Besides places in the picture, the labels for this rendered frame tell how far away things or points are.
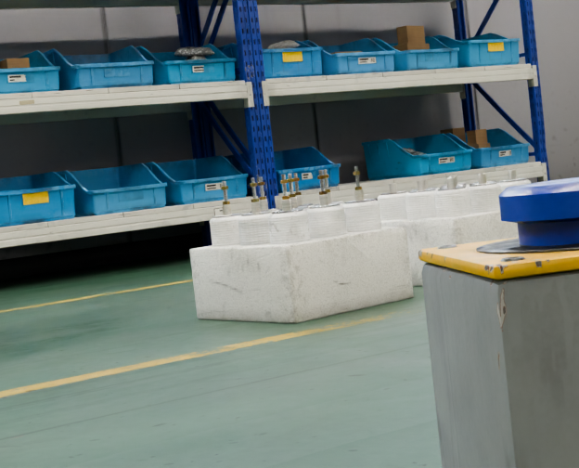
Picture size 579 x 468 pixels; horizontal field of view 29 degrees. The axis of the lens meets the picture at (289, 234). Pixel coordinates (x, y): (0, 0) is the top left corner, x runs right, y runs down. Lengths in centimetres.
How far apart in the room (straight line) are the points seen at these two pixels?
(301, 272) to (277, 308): 10
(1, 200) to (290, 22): 227
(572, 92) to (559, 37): 37
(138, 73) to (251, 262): 245
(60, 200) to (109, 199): 23
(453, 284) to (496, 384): 4
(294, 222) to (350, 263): 17
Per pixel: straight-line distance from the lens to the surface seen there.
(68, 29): 573
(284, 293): 260
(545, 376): 26
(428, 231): 303
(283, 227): 263
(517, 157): 630
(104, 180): 544
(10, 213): 476
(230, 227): 281
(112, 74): 498
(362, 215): 278
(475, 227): 300
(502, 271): 25
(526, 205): 28
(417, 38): 612
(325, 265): 264
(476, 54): 616
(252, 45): 531
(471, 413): 29
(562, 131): 760
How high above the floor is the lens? 34
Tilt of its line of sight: 3 degrees down
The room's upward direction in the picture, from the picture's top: 6 degrees counter-clockwise
